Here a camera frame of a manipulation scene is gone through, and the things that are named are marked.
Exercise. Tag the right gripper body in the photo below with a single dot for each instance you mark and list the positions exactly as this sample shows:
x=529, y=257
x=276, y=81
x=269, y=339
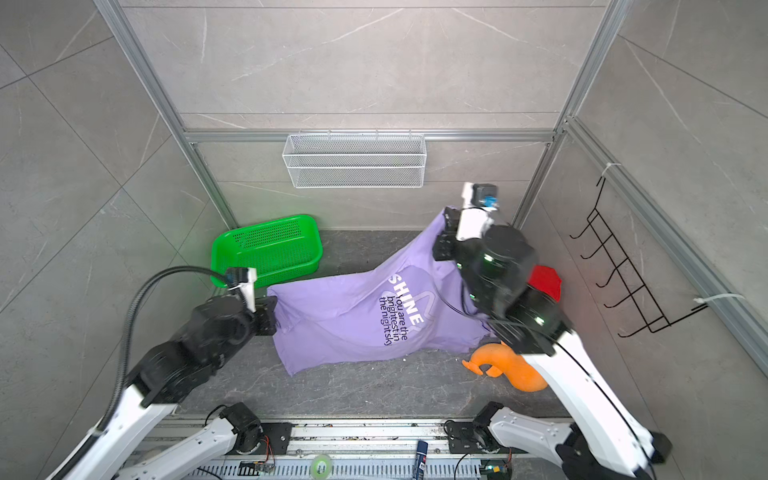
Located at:
x=447, y=250

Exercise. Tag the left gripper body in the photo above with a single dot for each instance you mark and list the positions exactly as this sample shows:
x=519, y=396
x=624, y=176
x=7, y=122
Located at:
x=263, y=325

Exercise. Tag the purple t-shirt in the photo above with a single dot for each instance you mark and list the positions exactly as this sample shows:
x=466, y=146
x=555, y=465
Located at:
x=407, y=303

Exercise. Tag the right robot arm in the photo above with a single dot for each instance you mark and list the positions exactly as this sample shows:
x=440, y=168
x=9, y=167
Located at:
x=602, y=440

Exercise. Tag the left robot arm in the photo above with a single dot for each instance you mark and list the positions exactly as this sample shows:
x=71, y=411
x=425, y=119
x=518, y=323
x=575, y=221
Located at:
x=160, y=381

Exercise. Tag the green plastic basket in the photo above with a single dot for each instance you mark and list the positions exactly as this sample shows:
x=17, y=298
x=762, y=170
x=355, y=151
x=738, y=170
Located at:
x=279, y=250

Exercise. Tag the red folded t-shirt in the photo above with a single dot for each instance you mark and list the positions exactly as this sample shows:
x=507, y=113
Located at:
x=546, y=280

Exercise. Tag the orange plush toy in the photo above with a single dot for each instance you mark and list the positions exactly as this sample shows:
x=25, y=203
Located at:
x=498, y=359

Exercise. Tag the small electronics board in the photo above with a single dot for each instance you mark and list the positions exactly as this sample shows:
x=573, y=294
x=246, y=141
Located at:
x=254, y=468

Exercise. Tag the green tape roll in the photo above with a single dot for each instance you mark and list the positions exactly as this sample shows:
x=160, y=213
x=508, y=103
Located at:
x=321, y=467

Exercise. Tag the blue spray can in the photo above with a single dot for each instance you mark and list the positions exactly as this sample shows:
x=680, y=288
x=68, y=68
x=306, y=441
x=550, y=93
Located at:
x=419, y=468

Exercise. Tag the green circuit board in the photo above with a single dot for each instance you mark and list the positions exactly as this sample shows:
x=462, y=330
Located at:
x=495, y=470

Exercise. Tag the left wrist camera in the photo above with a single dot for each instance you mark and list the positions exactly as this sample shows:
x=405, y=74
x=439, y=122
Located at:
x=243, y=280

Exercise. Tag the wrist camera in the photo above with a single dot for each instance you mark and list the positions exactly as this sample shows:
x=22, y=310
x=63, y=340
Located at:
x=480, y=200
x=243, y=280

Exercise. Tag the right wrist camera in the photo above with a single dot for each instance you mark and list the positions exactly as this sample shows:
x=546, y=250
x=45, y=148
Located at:
x=480, y=200

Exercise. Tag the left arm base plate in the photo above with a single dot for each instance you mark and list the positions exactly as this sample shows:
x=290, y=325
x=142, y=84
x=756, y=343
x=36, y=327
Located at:
x=270, y=436

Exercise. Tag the white wire mesh shelf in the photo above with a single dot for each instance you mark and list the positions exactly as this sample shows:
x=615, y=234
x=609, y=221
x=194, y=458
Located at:
x=349, y=161

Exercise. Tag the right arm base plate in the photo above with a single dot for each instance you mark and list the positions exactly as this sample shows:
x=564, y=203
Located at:
x=466, y=437

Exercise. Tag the black wire hook rack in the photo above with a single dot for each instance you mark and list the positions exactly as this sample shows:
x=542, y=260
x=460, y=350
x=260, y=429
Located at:
x=624, y=272

